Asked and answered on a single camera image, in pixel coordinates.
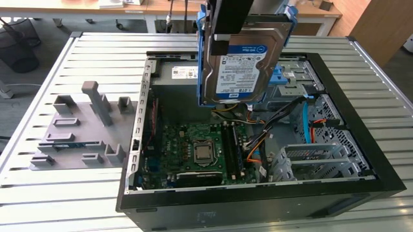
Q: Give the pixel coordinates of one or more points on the loose RAM stick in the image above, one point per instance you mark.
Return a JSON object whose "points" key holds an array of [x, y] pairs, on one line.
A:
{"points": [[68, 145]]}

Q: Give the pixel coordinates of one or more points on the brown wooden cabinet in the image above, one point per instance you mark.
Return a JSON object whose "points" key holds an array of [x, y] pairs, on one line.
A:
{"points": [[381, 24]]}

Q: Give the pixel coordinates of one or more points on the black mesh waste bin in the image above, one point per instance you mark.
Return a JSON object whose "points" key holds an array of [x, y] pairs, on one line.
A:
{"points": [[19, 48]]}

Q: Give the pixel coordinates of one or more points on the wooden desk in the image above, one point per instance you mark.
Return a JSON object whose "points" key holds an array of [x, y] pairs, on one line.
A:
{"points": [[64, 9]]}

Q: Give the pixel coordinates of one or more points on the installed RAM stick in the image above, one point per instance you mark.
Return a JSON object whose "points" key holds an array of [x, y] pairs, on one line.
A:
{"points": [[239, 154]]}

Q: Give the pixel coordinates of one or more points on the metal disk bay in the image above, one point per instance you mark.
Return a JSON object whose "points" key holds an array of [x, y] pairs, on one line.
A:
{"points": [[322, 162]]}

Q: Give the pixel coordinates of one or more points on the grey power supply unit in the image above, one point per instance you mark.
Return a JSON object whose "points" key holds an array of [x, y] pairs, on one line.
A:
{"points": [[174, 101]]}

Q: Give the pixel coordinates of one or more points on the black PC case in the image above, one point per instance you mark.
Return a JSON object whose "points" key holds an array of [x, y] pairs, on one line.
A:
{"points": [[258, 207]]}

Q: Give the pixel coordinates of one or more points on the silver CPU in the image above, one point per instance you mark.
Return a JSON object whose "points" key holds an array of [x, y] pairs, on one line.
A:
{"points": [[203, 152]]}

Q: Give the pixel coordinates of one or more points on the hard disk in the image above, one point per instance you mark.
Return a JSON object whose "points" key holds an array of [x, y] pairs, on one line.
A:
{"points": [[245, 72]]}

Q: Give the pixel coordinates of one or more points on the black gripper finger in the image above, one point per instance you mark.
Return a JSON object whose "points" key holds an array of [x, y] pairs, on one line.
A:
{"points": [[227, 17]]}

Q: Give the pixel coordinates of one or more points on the blue drive latch bracket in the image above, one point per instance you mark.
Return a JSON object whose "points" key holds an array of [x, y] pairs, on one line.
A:
{"points": [[281, 77]]}

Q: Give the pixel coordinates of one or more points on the grey parts rack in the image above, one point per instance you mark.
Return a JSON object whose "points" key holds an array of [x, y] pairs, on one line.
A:
{"points": [[87, 140]]}

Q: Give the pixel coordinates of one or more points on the grey metal drive cage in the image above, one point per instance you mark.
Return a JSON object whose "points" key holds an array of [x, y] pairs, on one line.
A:
{"points": [[290, 91]]}

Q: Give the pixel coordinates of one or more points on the white labelled box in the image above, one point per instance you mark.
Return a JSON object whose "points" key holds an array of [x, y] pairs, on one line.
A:
{"points": [[132, 2]]}

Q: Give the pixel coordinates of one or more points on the black graphics card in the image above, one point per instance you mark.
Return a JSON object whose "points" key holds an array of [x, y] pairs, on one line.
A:
{"points": [[199, 178]]}

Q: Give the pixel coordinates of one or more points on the green motherboard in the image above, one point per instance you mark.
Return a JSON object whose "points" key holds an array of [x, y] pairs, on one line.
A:
{"points": [[175, 145]]}

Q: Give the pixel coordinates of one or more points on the small dark box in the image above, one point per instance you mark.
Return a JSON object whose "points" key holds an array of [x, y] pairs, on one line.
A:
{"points": [[326, 6]]}

